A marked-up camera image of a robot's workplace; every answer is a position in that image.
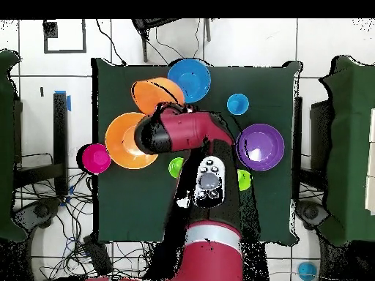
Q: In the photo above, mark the white box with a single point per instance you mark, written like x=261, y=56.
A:
x=371, y=161

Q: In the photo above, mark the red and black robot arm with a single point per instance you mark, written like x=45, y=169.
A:
x=187, y=131

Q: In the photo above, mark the orange bowl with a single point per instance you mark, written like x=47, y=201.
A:
x=120, y=143
x=146, y=96

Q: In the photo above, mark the black power adapter box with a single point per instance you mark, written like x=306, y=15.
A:
x=98, y=257

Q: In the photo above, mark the purple bowl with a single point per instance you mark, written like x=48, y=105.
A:
x=263, y=143

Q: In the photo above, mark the black camera tripod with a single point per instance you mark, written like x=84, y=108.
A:
x=144, y=44

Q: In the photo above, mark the green cup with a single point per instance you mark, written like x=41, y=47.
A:
x=175, y=168

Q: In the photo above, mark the blue bowl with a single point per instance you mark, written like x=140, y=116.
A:
x=190, y=80

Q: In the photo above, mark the blue cup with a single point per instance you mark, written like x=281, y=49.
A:
x=307, y=270
x=238, y=104

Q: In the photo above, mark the grey pedestal foot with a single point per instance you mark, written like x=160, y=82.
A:
x=42, y=210
x=310, y=213

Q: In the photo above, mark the green cloth covered table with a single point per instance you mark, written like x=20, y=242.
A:
x=351, y=146
x=6, y=146

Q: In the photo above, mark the yellow-green cup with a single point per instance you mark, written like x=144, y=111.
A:
x=244, y=180

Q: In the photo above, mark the red bowl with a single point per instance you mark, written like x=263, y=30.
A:
x=96, y=158

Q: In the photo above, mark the dark green table cloth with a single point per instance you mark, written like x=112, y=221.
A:
x=131, y=210

